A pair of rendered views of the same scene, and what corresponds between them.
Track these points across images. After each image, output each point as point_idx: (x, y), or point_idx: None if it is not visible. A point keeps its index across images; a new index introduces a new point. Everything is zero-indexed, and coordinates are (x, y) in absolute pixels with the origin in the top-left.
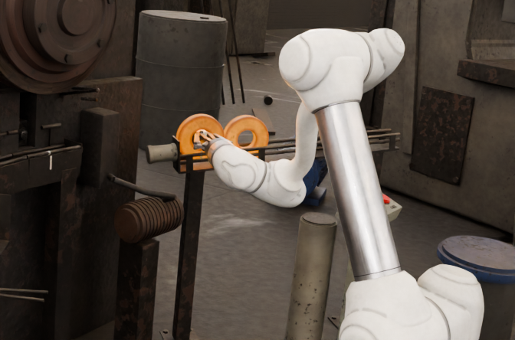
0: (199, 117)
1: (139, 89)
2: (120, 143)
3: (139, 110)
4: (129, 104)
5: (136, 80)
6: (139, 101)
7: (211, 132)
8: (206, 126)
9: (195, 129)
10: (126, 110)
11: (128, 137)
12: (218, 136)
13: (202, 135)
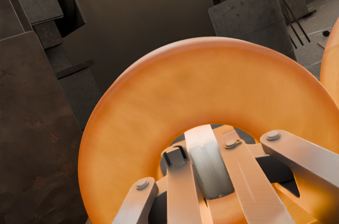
0: (139, 70)
1: (31, 60)
2: (39, 218)
3: (66, 111)
4: (16, 110)
5: (8, 41)
6: (50, 91)
7: (256, 125)
8: (207, 104)
9: (152, 141)
10: (13, 129)
11: (60, 190)
12: (309, 165)
13: (176, 189)
